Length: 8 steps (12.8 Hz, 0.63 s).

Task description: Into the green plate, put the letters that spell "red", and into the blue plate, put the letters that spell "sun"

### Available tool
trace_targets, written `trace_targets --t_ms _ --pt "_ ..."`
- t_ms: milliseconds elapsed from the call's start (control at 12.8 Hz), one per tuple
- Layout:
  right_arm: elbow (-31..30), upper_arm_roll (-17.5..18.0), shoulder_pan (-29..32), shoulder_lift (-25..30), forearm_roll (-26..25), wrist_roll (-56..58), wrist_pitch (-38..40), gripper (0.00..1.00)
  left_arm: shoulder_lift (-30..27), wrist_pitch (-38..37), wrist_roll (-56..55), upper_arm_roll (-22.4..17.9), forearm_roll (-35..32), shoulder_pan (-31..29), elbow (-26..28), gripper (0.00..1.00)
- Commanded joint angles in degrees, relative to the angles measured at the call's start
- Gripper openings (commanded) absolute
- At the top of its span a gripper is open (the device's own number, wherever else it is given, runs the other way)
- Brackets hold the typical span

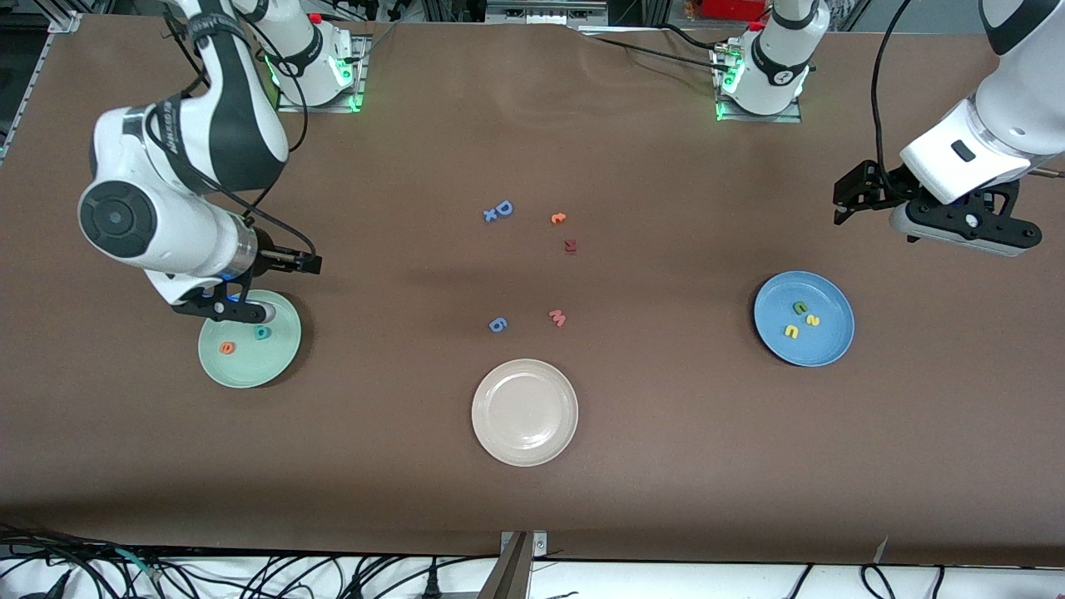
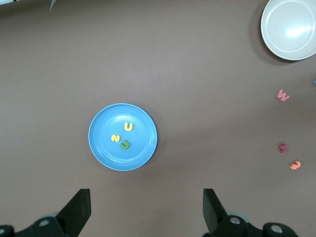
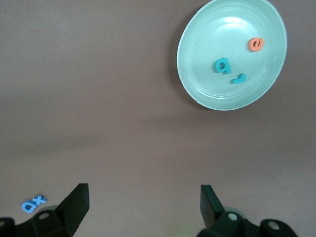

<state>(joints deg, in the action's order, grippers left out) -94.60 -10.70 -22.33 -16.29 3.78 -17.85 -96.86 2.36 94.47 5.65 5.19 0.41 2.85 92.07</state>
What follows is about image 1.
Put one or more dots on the red box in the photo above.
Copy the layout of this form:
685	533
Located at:
732	7

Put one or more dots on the aluminium table side rail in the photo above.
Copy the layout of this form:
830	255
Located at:
65	22

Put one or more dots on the black power plug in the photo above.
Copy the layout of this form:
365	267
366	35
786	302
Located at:
432	586

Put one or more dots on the grey tape flap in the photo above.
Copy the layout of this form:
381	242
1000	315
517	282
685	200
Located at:
882	551

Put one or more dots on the grey metal frame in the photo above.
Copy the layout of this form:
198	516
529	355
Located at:
545	10

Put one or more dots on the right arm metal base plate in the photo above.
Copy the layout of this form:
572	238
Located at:
359	83

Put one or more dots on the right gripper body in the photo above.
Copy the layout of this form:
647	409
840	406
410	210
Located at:
273	260

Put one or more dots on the blue number 6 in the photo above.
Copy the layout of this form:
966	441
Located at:
497	324

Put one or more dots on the blue letter D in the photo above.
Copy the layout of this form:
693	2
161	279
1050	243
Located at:
503	208

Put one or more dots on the metal table edge bracket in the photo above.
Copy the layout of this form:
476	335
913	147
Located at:
512	574

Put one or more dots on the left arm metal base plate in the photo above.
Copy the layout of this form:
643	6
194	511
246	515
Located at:
761	119

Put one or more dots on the green plate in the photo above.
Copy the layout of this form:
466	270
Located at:
250	370

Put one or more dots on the pink letter M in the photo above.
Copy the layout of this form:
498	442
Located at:
557	317

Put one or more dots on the brown table cover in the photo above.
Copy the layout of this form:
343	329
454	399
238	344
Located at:
666	466

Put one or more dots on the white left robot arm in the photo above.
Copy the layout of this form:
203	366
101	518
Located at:
778	58

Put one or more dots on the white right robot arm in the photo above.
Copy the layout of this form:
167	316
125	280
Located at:
183	225

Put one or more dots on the beige plate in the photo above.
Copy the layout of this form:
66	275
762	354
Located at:
524	412

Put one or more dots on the blue plate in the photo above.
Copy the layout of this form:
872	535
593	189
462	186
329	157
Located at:
824	348

